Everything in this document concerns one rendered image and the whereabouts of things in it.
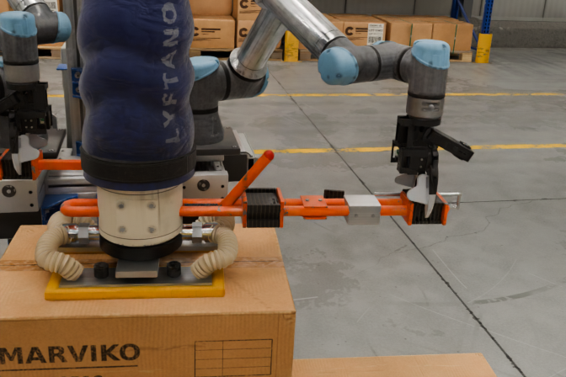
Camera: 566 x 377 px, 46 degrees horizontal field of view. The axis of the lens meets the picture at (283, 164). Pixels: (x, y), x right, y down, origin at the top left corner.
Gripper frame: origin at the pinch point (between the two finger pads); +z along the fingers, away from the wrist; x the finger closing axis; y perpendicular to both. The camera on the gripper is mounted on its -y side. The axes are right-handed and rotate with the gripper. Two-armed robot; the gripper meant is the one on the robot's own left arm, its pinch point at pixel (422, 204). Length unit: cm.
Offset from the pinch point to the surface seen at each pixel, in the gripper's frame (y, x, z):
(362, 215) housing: 14.2, 3.5, 0.7
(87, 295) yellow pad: 69, 15, 12
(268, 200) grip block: 34.0, 1.0, -1.7
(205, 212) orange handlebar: 47.1, 3.4, -0.2
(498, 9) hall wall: -419, -886, 51
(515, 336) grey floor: -88, -104, 108
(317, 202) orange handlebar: 23.7, 1.3, -1.4
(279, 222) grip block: 32.0, 5.3, 1.4
